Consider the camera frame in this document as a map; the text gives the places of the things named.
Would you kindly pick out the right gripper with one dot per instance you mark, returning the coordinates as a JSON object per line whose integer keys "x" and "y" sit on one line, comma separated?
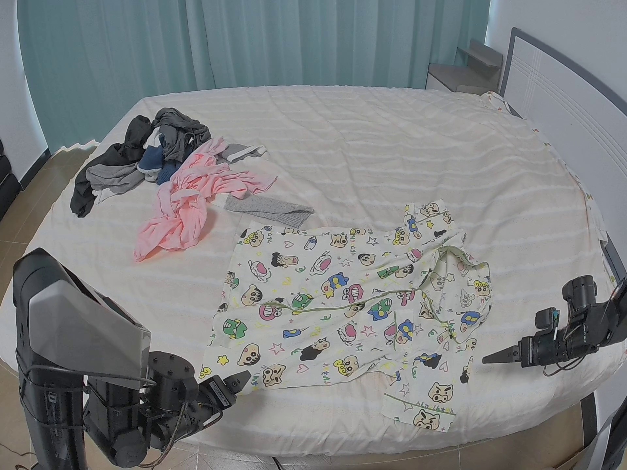
{"x": 543, "y": 349}

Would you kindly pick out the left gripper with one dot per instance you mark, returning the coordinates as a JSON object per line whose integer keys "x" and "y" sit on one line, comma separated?
{"x": 219, "y": 393}

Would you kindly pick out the white printed pyjama top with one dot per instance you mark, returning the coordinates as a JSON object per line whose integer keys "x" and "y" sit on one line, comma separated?
{"x": 313, "y": 311}

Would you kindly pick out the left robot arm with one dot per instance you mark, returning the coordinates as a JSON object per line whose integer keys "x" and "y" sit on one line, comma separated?
{"x": 73, "y": 321}

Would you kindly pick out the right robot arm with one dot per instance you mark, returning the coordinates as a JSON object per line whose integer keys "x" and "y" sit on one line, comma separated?
{"x": 595, "y": 326}

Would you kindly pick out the pile of clothes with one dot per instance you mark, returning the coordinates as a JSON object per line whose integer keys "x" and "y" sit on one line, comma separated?
{"x": 115, "y": 169}

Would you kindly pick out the grey knitted garment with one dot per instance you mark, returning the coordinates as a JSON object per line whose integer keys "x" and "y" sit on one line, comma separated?
{"x": 274, "y": 209}

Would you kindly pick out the pink garment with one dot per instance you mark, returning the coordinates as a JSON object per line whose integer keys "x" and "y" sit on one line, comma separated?
{"x": 196, "y": 179}

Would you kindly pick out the bed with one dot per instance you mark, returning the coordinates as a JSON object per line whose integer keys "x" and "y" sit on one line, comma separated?
{"x": 382, "y": 154}

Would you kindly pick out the grey white bedside table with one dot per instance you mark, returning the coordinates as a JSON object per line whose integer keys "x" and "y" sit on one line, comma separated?
{"x": 458, "y": 74}

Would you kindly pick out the blue-green curtain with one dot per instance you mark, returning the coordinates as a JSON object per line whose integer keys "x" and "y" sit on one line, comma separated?
{"x": 147, "y": 32}

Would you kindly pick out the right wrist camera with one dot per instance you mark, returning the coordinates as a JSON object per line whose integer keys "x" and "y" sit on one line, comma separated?
{"x": 546, "y": 320}

